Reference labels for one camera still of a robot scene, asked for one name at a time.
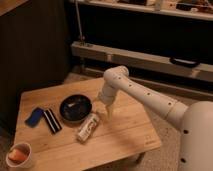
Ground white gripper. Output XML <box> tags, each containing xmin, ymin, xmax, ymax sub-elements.
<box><xmin>93</xmin><ymin>83</ymin><xmax>118</xmax><ymax>119</ymax></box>

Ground white labelled plastic bottle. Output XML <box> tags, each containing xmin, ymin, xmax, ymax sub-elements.
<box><xmin>76</xmin><ymin>113</ymin><xmax>100</xmax><ymax>143</ymax></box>

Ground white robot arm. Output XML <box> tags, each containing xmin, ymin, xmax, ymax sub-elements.
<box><xmin>97</xmin><ymin>66</ymin><xmax>213</xmax><ymax>171</ymax></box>

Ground black round bowl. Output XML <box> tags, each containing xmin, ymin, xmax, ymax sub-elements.
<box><xmin>59</xmin><ymin>94</ymin><xmax>92</xmax><ymax>123</ymax></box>

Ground wooden low table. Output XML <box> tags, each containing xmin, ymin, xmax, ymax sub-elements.
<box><xmin>10</xmin><ymin>78</ymin><xmax>161</xmax><ymax>171</ymax></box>

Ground black white striped box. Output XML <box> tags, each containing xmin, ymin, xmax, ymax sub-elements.
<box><xmin>43</xmin><ymin>109</ymin><xmax>62</xmax><ymax>134</ymax></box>

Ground blue sponge block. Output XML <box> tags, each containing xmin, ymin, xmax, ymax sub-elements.
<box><xmin>25</xmin><ymin>107</ymin><xmax>44</xmax><ymax>127</ymax></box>

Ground orange object in cup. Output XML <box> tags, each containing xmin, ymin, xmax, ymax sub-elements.
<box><xmin>8</xmin><ymin>149</ymin><xmax>28</xmax><ymax>163</ymax></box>

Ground vertical metal pole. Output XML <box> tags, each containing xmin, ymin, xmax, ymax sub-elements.
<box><xmin>74</xmin><ymin>0</ymin><xmax>85</xmax><ymax>45</ymax></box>

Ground upper white shelf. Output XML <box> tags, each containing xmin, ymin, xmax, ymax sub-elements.
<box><xmin>69</xmin><ymin>0</ymin><xmax>213</xmax><ymax>22</ymax></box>

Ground grey metal shelf rail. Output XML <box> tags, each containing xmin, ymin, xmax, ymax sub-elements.
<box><xmin>71</xmin><ymin>41</ymin><xmax>213</xmax><ymax>82</ymax></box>

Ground black handle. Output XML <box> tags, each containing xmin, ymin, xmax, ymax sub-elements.
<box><xmin>169</xmin><ymin>57</ymin><xmax>201</xmax><ymax>68</ymax></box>

